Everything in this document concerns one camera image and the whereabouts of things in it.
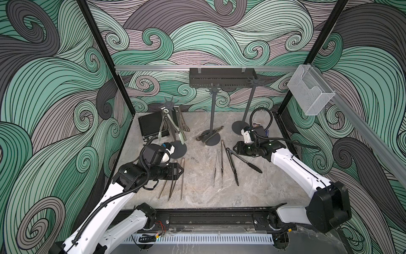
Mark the left grey utensil stand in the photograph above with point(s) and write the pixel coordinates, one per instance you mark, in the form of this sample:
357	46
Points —
180	150

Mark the middle grey utensil stand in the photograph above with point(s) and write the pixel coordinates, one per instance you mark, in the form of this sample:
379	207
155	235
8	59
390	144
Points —
216	139

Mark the steel fork-tip tongs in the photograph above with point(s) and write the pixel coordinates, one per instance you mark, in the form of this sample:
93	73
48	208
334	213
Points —
182	123

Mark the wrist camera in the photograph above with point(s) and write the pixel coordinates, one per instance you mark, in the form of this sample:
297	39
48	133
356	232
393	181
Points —
248	134
156	155

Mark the aluminium wall rail right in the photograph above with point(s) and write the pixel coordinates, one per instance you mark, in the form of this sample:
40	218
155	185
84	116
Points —
372	103

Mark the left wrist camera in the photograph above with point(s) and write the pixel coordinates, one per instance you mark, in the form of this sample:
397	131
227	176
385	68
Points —
156	155

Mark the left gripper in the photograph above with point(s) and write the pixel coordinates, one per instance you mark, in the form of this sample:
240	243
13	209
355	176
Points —
172	173

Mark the right grey utensil stand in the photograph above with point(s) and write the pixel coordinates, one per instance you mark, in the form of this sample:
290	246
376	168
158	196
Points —
237	126

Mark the clear acrylic wall box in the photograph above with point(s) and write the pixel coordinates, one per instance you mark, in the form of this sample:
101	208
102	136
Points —
310	89

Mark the blue playing card box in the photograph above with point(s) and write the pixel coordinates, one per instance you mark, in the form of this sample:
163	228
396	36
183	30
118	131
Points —
260	130

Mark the slim silver tweezer tongs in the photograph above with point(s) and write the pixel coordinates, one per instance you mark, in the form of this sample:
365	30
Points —
216	165

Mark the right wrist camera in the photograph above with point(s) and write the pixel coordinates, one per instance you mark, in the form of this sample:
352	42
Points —
248	134

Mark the dark slim steel tongs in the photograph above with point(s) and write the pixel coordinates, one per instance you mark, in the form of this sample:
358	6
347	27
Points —
222	162

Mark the aluminium wall rail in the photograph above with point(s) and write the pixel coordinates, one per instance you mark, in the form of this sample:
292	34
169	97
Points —
186	68
372	103

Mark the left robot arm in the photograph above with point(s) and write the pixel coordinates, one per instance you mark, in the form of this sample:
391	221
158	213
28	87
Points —
96	235

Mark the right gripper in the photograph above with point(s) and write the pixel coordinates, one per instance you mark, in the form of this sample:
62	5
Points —
239	150

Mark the aluminium wall rail back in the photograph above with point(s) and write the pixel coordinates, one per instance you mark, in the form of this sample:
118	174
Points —
186	68

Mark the white slotted cable duct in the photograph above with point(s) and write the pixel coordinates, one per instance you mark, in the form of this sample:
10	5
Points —
219	238

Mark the black aluminium case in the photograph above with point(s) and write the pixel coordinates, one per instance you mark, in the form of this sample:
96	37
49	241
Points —
150	125

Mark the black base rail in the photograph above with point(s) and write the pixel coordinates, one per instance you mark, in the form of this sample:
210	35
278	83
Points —
269	219

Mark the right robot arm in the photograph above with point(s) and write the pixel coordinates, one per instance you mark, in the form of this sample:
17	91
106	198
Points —
329	205

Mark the grey utensil stand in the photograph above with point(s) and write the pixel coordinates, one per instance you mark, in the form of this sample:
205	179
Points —
216	139
237	126
180	150

